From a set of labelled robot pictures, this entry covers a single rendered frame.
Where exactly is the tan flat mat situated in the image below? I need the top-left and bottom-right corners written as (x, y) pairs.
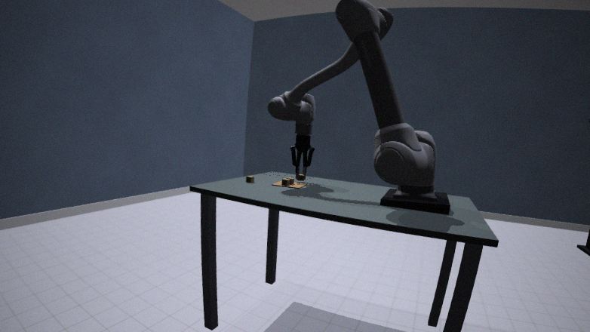
top-left (272, 181), bottom-right (307, 189)

